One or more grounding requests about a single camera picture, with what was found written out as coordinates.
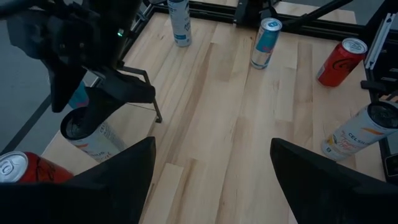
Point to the white Celsius Arctic Vibe can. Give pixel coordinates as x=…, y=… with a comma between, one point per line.
x=181, y=25

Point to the black frame bracket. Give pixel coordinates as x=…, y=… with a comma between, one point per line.
x=373, y=86

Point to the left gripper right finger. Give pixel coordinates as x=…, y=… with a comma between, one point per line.
x=326, y=199

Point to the white Celsius can pineapple print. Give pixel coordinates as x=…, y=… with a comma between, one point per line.
x=354, y=140

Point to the red Coca-Cola can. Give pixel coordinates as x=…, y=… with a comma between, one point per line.
x=337, y=67
x=40, y=171

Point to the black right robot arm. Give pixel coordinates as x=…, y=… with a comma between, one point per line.
x=112, y=18

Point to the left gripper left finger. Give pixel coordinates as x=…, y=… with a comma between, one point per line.
x=118, y=193

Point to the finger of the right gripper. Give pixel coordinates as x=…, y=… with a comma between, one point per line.
x=63, y=84
x=118, y=90

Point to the white Celsius can orange print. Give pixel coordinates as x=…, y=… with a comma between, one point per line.
x=102, y=146

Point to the blue silver Red Bull can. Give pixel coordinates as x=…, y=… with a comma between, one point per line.
x=264, y=46
x=79, y=98

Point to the silver aluminium extrusion bar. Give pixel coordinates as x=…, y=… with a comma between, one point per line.
x=377, y=42

